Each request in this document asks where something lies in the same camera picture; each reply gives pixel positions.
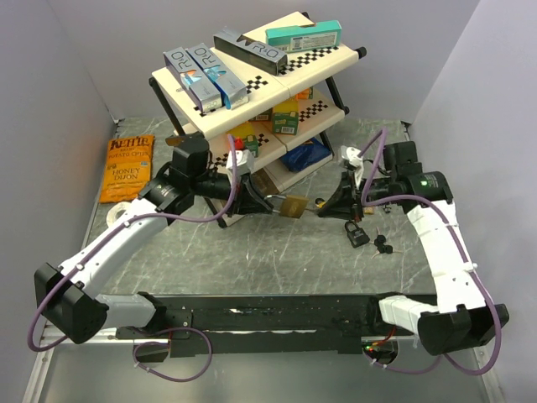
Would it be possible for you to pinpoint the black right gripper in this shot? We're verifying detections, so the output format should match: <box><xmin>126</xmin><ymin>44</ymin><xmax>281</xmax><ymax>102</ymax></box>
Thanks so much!
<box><xmin>318</xmin><ymin>169</ymin><xmax>397</xmax><ymax>222</ymax></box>

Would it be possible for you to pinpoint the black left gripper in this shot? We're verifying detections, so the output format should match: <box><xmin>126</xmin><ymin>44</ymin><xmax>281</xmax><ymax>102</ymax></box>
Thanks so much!
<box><xmin>190</xmin><ymin>170</ymin><xmax>272</xmax><ymax>217</ymax></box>

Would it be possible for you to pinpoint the yellow padlock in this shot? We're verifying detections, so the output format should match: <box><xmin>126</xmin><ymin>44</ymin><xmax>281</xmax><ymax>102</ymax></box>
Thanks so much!
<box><xmin>315</xmin><ymin>197</ymin><xmax>327</xmax><ymax>210</ymax></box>

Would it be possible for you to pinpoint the black round padlock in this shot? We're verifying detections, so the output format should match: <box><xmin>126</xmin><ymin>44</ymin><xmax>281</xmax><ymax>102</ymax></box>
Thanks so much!
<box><xmin>344</xmin><ymin>221</ymin><xmax>370</xmax><ymax>249</ymax></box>

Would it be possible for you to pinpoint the large brass padlock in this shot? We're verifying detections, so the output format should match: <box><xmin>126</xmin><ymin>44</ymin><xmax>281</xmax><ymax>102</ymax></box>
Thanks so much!
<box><xmin>265</xmin><ymin>195</ymin><xmax>309</xmax><ymax>219</ymax></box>

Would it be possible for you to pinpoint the black-headed key bunch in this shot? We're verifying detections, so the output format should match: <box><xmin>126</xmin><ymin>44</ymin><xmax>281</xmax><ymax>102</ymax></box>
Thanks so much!
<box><xmin>373</xmin><ymin>234</ymin><xmax>395</xmax><ymax>258</ymax></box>

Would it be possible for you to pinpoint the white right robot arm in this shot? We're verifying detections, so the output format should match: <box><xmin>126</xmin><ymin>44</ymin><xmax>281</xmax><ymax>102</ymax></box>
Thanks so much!
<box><xmin>318</xmin><ymin>141</ymin><xmax>509</xmax><ymax>356</ymax></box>

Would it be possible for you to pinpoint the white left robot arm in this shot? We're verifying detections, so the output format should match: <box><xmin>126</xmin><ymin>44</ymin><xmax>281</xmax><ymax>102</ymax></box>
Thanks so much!
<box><xmin>34</xmin><ymin>134</ymin><xmax>273</xmax><ymax>344</ymax></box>

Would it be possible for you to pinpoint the brown packaged item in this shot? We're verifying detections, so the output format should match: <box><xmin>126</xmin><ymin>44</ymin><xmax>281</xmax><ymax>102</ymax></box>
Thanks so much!
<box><xmin>252</xmin><ymin>169</ymin><xmax>279</xmax><ymax>196</ymax></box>

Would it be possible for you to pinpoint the blue snack bag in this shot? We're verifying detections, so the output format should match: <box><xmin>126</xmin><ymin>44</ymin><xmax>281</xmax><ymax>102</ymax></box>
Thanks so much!
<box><xmin>280</xmin><ymin>138</ymin><xmax>331</xmax><ymax>172</ymax></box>

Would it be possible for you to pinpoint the green yellow box front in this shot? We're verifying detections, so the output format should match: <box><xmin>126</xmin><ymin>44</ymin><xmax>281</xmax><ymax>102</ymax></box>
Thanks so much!
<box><xmin>242</xmin><ymin>134</ymin><xmax>259</xmax><ymax>158</ymax></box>

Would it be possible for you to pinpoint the green yellow box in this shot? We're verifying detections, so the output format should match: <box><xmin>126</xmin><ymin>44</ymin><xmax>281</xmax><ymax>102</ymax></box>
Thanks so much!
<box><xmin>242</xmin><ymin>134</ymin><xmax>259</xmax><ymax>158</ymax></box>
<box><xmin>272</xmin><ymin>97</ymin><xmax>299</xmax><ymax>135</ymax></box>

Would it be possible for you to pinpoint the green yellow box rear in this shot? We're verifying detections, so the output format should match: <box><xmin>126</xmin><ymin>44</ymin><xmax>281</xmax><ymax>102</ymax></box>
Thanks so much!
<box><xmin>272</xmin><ymin>97</ymin><xmax>299</xmax><ymax>135</ymax></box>

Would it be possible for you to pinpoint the blue R+O box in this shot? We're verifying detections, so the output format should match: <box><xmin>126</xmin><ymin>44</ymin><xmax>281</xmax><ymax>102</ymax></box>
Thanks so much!
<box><xmin>186</xmin><ymin>43</ymin><xmax>248</xmax><ymax>110</ymax></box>

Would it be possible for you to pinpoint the purple R+O box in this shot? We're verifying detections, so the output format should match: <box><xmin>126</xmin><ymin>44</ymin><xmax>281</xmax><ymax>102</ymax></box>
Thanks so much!
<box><xmin>163</xmin><ymin>47</ymin><xmax>222</xmax><ymax>113</ymax></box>

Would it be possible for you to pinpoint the orange Kettle chips bag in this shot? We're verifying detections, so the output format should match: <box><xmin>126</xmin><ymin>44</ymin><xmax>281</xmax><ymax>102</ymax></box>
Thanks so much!
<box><xmin>99</xmin><ymin>134</ymin><xmax>154</xmax><ymax>204</ymax></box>

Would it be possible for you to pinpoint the cream three-tier shelf rack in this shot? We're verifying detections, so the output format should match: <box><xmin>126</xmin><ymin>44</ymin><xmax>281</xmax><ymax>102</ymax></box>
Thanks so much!
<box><xmin>149</xmin><ymin>11</ymin><xmax>368</xmax><ymax>230</ymax></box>

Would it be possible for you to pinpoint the white tape roll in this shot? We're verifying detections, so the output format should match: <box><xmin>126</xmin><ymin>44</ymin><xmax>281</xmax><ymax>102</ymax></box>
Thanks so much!
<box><xmin>106</xmin><ymin>201</ymin><xmax>133</xmax><ymax>228</ymax></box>

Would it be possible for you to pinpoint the dark grey R+O box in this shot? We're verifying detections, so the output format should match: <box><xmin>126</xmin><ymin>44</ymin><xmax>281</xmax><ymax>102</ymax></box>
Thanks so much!
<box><xmin>213</xmin><ymin>28</ymin><xmax>288</xmax><ymax>76</ymax></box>

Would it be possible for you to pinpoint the teal toothpaste box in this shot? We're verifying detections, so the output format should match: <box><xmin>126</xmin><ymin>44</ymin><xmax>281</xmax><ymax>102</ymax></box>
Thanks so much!
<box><xmin>265</xmin><ymin>20</ymin><xmax>341</xmax><ymax>53</ymax></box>

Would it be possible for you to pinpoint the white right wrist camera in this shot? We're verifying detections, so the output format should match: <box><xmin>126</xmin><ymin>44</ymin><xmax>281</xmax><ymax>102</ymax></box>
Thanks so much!
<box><xmin>340</xmin><ymin>145</ymin><xmax>364</xmax><ymax>186</ymax></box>

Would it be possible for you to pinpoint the brown wooden-handled tool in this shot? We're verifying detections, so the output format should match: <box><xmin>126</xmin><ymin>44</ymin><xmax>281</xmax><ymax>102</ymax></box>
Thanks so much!
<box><xmin>165</xmin><ymin>132</ymin><xmax>204</xmax><ymax>147</ymax></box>

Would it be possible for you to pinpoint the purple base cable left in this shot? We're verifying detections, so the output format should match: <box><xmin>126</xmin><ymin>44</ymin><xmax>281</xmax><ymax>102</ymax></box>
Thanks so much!
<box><xmin>132</xmin><ymin>326</ymin><xmax>213</xmax><ymax>382</ymax></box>

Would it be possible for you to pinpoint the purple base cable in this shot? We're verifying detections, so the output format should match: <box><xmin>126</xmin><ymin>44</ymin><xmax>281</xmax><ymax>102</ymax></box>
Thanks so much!
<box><xmin>132</xmin><ymin>326</ymin><xmax>213</xmax><ymax>382</ymax></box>
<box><xmin>363</xmin><ymin>331</ymin><xmax>441</xmax><ymax>375</ymax></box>

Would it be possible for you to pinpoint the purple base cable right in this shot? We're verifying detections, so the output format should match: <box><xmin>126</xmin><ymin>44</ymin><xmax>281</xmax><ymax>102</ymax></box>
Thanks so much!
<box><xmin>363</xmin><ymin>331</ymin><xmax>441</xmax><ymax>375</ymax></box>

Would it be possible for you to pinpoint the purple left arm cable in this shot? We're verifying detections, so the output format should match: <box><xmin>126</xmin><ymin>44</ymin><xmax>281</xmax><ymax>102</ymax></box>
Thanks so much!
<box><xmin>27</xmin><ymin>133</ymin><xmax>244</xmax><ymax>350</ymax></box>

